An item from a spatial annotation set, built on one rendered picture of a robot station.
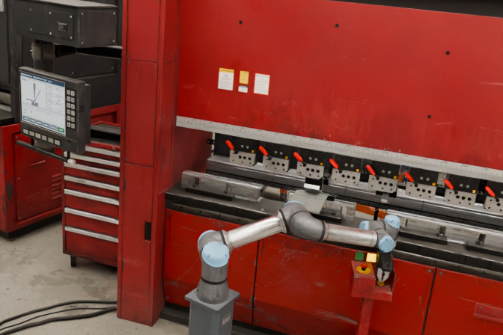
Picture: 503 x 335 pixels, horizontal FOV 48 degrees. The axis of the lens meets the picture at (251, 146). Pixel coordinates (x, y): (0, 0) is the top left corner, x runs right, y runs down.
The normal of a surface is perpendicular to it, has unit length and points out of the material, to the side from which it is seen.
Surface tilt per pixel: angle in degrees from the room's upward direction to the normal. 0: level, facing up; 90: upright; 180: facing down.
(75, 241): 90
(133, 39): 90
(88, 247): 90
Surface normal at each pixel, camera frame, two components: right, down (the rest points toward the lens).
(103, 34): 0.83, 0.23
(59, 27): -0.55, 0.20
